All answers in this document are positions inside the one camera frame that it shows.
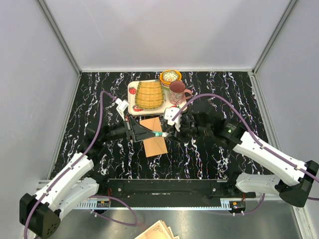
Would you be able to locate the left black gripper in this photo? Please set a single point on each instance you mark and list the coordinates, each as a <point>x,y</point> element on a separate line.
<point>135,132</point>

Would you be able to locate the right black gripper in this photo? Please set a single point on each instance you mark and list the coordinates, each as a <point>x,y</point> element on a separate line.
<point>176,137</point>

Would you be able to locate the green white glue stick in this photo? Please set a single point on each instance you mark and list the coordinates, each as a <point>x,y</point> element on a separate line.
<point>161,134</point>

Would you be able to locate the brown paper envelope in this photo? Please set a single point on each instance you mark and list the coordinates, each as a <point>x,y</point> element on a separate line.
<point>156,145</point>

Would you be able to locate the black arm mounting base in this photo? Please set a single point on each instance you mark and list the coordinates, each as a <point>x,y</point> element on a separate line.
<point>204,187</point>

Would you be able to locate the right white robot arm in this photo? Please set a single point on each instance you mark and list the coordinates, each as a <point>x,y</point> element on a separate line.
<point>290,179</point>

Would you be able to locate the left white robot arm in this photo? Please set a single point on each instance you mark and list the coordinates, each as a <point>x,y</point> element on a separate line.
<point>42,212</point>

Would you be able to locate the white strawberry tray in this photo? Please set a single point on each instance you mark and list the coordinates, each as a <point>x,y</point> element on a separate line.
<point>135,111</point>

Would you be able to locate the yellow woven bamboo basket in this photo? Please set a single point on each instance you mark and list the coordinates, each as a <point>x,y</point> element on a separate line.
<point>149,95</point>

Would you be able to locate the yellow patterned bowl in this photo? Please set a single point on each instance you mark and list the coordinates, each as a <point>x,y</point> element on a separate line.
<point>169,76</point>

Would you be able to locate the stack of spare letters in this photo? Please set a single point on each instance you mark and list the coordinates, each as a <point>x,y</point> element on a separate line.
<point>158,230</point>

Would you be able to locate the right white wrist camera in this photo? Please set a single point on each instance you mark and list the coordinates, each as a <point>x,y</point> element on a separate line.
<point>173,117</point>

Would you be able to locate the slotted cable duct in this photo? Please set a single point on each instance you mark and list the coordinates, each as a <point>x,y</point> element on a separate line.
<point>162,203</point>

